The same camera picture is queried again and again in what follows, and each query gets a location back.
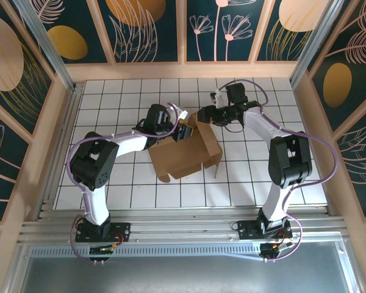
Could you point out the aluminium mounting rail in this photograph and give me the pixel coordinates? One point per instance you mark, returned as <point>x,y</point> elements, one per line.
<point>183,227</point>

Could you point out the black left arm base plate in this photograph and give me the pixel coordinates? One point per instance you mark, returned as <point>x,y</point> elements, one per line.
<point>122,229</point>

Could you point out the small green circuit board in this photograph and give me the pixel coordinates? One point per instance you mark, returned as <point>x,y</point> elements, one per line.
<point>102,250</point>

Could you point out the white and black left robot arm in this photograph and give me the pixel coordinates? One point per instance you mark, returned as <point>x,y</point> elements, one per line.
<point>94,201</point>

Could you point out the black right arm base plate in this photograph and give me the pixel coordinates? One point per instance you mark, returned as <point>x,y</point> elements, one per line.
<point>247,229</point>

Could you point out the grey metal sheet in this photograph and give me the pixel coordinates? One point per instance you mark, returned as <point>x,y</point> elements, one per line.
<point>183,274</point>

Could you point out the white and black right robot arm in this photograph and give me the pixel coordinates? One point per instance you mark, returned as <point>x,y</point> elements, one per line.
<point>262,122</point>

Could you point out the aluminium corner post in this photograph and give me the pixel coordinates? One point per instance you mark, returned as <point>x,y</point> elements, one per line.
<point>53,58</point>
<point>311,45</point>

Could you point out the brown cardboard paper box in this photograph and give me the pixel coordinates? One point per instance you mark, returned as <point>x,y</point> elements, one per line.
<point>183,155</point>

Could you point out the aluminium side rail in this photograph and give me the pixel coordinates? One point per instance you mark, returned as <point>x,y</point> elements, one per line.
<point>72,103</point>

